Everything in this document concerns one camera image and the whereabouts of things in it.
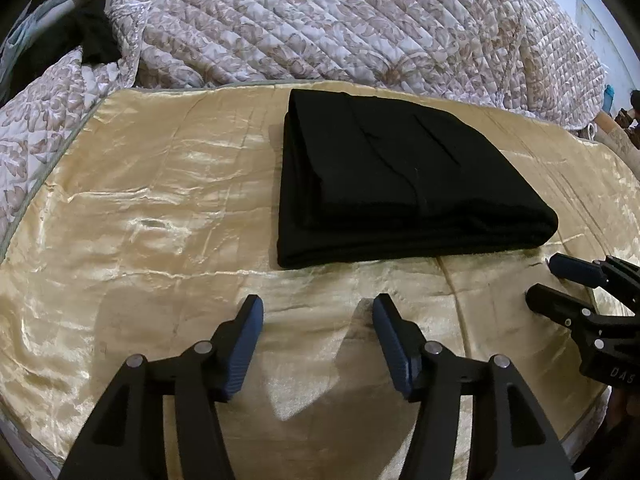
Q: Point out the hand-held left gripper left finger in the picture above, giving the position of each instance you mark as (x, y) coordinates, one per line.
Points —
(245, 345)

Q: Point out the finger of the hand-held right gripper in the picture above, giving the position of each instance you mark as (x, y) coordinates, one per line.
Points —
(555, 305)
(575, 269)

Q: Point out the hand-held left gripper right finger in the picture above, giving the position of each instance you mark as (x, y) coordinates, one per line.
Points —
(392, 345)

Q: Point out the black pants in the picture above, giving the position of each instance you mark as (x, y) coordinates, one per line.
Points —
(400, 175)

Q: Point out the beige patterned cloth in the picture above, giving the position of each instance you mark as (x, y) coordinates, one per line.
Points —
(622, 145)

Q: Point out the gold satin bed sheet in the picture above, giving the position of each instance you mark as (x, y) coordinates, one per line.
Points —
(150, 200)

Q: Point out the small blue object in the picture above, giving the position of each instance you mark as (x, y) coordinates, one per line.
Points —
(609, 97)

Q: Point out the quilted floral blanket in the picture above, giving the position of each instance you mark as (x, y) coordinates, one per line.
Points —
(300, 20)

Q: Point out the dark cloth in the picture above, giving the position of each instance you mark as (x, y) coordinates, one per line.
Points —
(85, 35)

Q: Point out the dark clothing pile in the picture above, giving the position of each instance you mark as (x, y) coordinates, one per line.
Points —
(25, 35)

